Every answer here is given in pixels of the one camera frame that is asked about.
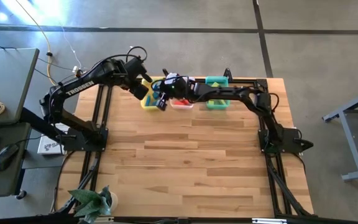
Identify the white plant pot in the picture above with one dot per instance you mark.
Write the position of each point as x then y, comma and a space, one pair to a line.
114, 199

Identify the teal plastic bin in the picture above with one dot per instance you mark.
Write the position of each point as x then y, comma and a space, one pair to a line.
211, 79

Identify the white printed box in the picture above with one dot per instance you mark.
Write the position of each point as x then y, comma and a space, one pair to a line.
47, 144

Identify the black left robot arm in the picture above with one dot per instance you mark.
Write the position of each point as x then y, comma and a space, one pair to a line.
79, 88

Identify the black aluminium table frame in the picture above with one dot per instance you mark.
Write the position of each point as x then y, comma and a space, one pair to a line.
244, 81

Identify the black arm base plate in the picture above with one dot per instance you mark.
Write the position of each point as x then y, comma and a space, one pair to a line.
79, 141
291, 146

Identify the green leafy plant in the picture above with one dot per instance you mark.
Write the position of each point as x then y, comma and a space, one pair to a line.
89, 202

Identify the black diagonal bar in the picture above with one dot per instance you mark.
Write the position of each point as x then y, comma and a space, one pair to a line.
33, 121

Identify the clear plastic bin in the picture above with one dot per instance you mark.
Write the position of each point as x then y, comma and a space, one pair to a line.
182, 107

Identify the yellow plastic bin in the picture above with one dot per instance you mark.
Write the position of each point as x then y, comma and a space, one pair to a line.
144, 105

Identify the grey desk top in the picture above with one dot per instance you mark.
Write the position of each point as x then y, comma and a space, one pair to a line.
8, 81

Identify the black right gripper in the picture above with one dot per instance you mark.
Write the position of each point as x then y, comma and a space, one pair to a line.
176, 87

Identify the black clamp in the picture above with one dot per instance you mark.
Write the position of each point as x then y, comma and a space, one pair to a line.
227, 74

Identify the black computer mouse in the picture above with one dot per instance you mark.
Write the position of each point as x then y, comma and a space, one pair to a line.
6, 155

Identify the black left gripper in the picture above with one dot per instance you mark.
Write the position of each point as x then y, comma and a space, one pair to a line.
134, 70

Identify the grey table frame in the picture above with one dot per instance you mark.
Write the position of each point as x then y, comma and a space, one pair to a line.
350, 137

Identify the silver metal bracket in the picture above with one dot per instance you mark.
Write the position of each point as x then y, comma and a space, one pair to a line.
269, 221

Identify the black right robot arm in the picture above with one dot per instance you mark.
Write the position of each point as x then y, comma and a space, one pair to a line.
228, 91

